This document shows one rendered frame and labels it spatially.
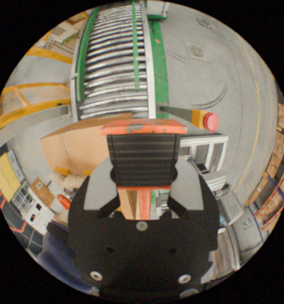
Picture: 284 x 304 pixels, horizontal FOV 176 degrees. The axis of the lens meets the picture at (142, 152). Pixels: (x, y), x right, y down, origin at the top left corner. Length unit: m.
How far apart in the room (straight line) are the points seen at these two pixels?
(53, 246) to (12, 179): 7.33
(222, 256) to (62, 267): 0.56
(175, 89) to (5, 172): 8.13
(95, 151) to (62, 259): 0.36
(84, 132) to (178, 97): 1.26
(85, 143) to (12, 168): 7.40
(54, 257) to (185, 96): 1.68
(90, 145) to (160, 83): 1.21
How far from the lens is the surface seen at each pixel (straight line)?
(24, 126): 1.29
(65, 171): 0.43
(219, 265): 0.55
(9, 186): 7.64
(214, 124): 0.36
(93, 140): 0.29
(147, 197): 0.17
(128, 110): 0.77
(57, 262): 0.37
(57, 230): 0.35
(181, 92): 1.42
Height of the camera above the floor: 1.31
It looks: 63 degrees down
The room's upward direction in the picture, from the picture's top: 177 degrees counter-clockwise
